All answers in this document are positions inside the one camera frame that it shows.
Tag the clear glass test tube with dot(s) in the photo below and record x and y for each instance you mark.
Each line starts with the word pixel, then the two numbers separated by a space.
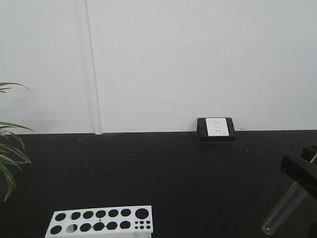
pixel 284 208

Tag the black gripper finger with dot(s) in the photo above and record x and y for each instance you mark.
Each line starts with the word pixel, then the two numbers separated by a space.
pixel 309 153
pixel 301 171

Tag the green potted plant leaves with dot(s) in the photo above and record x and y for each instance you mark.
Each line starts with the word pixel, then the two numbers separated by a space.
pixel 11 155

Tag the white test tube rack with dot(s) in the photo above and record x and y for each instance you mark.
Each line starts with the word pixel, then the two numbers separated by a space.
pixel 105 222

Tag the black and white power socket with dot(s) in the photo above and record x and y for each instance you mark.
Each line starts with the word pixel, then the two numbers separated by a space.
pixel 211 130

